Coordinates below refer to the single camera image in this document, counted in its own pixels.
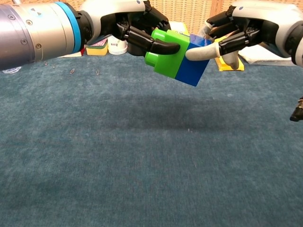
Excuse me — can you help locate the red white cookie box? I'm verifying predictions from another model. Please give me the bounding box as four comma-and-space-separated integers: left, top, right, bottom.
56, 46, 86, 59

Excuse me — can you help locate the green block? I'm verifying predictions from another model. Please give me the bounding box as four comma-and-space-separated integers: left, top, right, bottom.
144, 27, 191, 79

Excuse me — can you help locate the white paper cup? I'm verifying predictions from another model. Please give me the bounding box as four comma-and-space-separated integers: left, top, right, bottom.
108, 39, 128, 55

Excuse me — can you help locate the clear plastic bag with papers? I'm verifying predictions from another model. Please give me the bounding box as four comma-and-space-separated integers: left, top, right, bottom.
238, 44, 294, 64

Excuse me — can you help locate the woven folding screen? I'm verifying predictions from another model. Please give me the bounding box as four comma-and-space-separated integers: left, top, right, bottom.
11, 0, 303, 41

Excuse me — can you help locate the left robot hand silver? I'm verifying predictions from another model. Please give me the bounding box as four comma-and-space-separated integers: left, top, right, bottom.
76, 0, 181, 54

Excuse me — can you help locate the yellow tray with holes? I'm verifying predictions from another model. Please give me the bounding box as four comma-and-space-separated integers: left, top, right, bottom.
214, 35, 246, 71

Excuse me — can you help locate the purple patterned sponge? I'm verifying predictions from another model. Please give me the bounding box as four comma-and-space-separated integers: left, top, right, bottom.
85, 39, 109, 56

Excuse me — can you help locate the blue block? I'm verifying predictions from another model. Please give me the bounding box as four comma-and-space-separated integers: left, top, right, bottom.
175, 33, 213, 87

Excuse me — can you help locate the right robot hand silver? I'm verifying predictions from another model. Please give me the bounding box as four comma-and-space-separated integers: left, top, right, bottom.
185, 0, 303, 70

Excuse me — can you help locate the blue carpet table cover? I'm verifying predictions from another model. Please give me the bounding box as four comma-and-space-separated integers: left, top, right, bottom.
0, 53, 303, 227

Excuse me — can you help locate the yellow Lipo snack bag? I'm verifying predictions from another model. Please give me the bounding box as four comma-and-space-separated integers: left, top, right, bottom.
169, 21, 190, 36

